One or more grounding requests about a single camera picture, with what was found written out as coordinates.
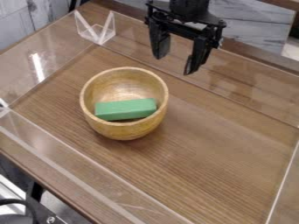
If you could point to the brown wooden bowl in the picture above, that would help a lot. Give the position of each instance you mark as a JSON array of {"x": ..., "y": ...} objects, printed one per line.
[{"x": 124, "y": 83}]

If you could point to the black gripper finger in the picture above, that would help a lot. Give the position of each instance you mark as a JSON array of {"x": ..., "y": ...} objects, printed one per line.
[
  {"x": 199, "y": 55},
  {"x": 160, "y": 39}
]

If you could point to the clear acrylic tray walls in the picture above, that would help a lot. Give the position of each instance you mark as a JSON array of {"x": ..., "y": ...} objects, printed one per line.
[{"x": 137, "y": 143}]

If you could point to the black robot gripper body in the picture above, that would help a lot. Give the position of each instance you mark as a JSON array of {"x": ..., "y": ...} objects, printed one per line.
[{"x": 187, "y": 19}]

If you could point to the black table leg frame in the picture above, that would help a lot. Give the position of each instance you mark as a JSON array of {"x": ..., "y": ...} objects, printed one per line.
[{"x": 44, "y": 215}]

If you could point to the clear acrylic corner bracket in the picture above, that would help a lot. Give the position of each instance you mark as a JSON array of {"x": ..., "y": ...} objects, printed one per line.
[{"x": 99, "y": 34}]

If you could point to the green rectangular block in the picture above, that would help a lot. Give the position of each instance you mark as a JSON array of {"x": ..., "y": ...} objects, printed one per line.
[{"x": 124, "y": 110}]

